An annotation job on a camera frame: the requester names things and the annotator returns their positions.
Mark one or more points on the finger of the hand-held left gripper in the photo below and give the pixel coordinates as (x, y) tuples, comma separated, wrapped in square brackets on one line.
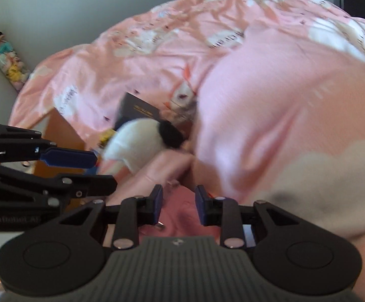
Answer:
[(91, 185), (72, 158)]

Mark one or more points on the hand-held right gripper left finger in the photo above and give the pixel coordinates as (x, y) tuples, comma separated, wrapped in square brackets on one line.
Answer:
[(157, 202)]

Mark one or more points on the pink printed blanket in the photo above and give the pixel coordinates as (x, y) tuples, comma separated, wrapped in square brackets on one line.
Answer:
[(264, 107)]

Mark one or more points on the white and black plush toy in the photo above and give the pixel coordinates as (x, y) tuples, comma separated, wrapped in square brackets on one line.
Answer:
[(135, 143)]

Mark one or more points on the yellow toy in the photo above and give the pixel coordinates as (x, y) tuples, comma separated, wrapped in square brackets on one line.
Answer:
[(106, 138)]

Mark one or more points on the dark blue book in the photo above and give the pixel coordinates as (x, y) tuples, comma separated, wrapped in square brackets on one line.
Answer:
[(138, 108)]

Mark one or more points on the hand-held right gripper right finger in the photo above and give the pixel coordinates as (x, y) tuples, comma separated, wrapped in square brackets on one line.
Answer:
[(201, 207)]

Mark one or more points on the wooden storage box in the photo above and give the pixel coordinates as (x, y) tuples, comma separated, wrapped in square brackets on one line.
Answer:
[(63, 132)]

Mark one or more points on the hanging row of plush toys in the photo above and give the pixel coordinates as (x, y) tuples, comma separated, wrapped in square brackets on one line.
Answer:
[(4, 58)]

